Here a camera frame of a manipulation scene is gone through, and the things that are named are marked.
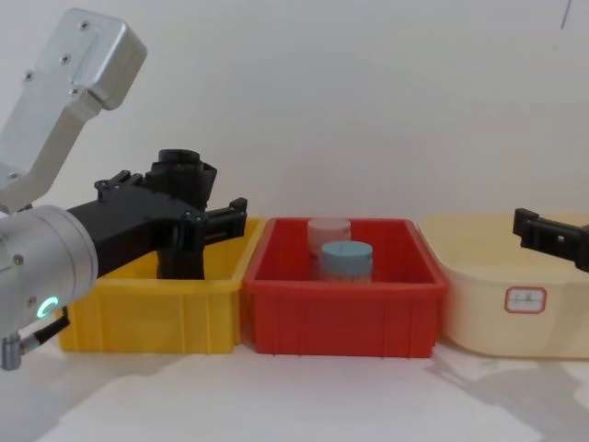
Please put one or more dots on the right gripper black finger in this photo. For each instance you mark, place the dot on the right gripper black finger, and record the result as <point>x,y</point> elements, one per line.
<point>547,232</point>

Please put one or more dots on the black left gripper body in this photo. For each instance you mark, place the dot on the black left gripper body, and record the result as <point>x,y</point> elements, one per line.
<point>129,221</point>

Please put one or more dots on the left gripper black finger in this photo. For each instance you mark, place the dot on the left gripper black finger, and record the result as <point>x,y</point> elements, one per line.
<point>120,179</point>
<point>225,218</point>

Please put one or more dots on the black container with round cap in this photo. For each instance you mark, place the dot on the black container with round cap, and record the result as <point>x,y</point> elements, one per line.
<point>184,179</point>

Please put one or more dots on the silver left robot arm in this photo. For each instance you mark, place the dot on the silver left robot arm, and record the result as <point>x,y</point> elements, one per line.
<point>50,258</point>

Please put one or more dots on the white label with red border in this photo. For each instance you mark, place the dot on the white label with red border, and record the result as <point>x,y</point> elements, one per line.
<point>526,299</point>

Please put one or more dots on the yellow plastic bin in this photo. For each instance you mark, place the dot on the yellow plastic bin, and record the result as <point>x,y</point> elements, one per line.
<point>147,313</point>

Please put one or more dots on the jar with white lid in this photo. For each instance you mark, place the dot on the jar with white lid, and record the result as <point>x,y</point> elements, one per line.
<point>329,232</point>

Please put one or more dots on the cream plastic basin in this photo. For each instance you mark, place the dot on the cream plastic basin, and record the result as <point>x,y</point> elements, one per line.
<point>478,313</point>

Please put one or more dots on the jar with blue lid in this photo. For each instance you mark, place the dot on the jar with blue lid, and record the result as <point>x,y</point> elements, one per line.
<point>346,258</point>

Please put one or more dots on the red plastic bin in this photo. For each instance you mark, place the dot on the red plastic bin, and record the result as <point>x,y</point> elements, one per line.
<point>340,317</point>

